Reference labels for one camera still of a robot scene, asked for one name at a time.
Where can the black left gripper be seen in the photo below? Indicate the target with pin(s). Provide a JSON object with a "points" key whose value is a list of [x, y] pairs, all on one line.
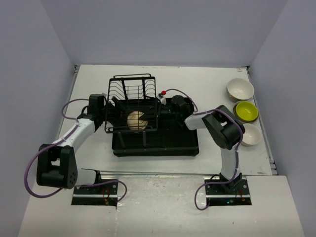
{"points": [[123, 108]]}

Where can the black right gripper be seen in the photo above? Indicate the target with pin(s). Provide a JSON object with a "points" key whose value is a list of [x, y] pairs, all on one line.
{"points": [[161, 110]]}

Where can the black wire dish rack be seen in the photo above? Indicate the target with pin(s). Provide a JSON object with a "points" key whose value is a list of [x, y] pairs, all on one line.
{"points": [[138, 92]]}

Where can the tan wooden bowl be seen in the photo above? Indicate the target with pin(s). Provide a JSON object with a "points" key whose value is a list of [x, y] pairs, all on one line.
{"points": [[134, 122]]}

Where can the large beige ceramic bowl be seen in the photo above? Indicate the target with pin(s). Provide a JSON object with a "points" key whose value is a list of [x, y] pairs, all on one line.
{"points": [[247, 119]]}

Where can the teal glazed bowl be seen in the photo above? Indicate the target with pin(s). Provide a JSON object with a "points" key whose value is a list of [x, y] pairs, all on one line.
{"points": [[239, 90]]}

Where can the cream floral bowl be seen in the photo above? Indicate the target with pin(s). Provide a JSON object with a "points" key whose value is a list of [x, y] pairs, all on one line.
{"points": [[252, 135]]}

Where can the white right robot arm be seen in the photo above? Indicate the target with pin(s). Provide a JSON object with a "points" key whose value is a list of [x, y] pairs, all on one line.
{"points": [[225, 129]]}

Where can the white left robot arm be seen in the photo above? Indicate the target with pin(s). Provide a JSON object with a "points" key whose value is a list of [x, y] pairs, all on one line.
{"points": [[57, 166]]}

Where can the black plastic drain tray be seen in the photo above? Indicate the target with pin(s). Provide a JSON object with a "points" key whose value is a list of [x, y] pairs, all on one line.
{"points": [[170, 139]]}

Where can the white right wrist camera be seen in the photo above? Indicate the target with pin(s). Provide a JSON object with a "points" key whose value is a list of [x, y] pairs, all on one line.
{"points": [[162, 99]]}

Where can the aluminium table rail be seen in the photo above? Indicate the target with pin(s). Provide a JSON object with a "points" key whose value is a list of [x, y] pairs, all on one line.
{"points": [[135, 174]]}

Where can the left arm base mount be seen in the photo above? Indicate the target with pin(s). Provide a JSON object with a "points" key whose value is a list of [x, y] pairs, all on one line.
{"points": [[105, 195]]}

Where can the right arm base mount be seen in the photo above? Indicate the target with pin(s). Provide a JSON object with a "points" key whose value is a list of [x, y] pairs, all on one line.
{"points": [[235, 193]]}

